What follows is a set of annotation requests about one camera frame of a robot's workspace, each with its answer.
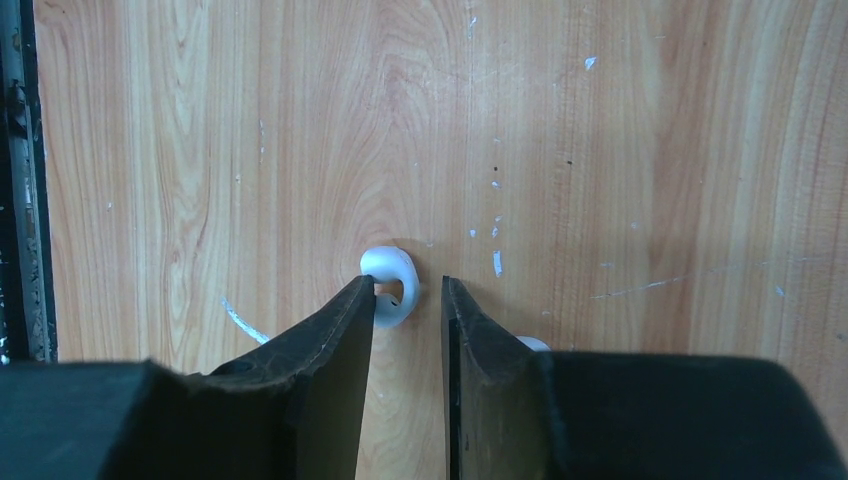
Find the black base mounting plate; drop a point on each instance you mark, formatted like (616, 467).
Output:
(28, 310)

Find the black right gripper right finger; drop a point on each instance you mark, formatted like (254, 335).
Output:
(512, 412)

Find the white earbud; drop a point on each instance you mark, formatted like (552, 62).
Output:
(534, 344)
(389, 264)

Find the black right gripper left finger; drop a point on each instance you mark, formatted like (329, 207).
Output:
(291, 408)

